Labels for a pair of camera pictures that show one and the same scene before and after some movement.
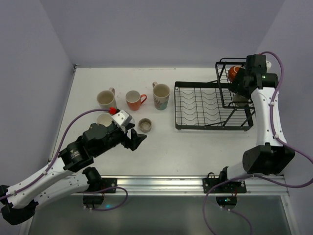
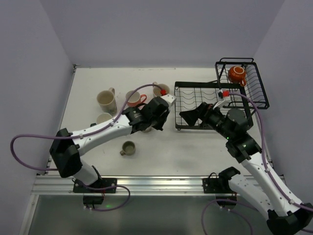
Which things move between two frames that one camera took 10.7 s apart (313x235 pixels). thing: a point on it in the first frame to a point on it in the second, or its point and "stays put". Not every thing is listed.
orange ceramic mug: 133,98 stays put
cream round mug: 239,100 to 128,148
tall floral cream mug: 161,93 stays put
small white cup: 104,118 stays put
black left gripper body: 129,140 to 161,120
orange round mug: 232,72 stays put
